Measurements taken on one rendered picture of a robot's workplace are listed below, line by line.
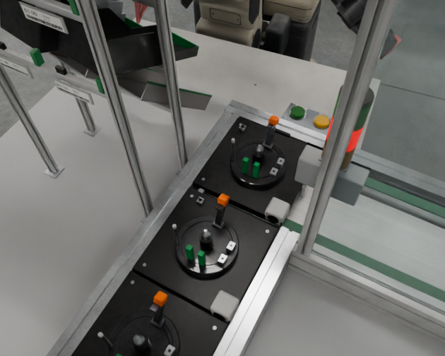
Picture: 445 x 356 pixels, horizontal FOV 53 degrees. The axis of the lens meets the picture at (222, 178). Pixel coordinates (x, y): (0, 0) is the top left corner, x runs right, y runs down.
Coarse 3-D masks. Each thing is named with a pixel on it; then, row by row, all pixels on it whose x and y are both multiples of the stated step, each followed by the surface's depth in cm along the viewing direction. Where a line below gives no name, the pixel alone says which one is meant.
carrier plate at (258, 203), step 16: (256, 128) 118; (224, 144) 115; (288, 144) 115; (304, 144) 115; (208, 160) 112; (224, 160) 112; (288, 160) 112; (208, 176) 110; (224, 176) 110; (288, 176) 109; (208, 192) 109; (224, 192) 107; (240, 192) 107; (256, 192) 107; (272, 192) 107; (288, 192) 107; (256, 208) 104
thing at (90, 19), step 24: (96, 24) 67; (168, 24) 84; (96, 48) 69; (168, 48) 87; (0, 72) 94; (168, 72) 94; (120, 96) 79; (168, 96) 99; (24, 120) 106; (120, 120) 82; (48, 168) 123; (144, 192) 103; (144, 216) 116
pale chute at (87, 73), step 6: (54, 54) 104; (60, 54) 106; (60, 60) 102; (66, 60) 105; (72, 60) 108; (72, 66) 101; (78, 66) 104; (78, 72) 100; (84, 72) 102; (90, 72) 99; (90, 78) 101
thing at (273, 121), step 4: (272, 116) 107; (272, 120) 106; (276, 120) 106; (268, 124) 106; (272, 124) 107; (276, 124) 107; (268, 128) 106; (272, 128) 106; (268, 132) 109; (272, 132) 108; (268, 136) 109; (272, 136) 109; (268, 140) 110; (268, 144) 111
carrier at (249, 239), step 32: (192, 192) 107; (192, 224) 100; (224, 224) 99; (256, 224) 102; (160, 256) 98; (192, 256) 94; (224, 256) 94; (256, 256) 97; (192, 288) 94; (224, 288) 93; (224, 320) 90
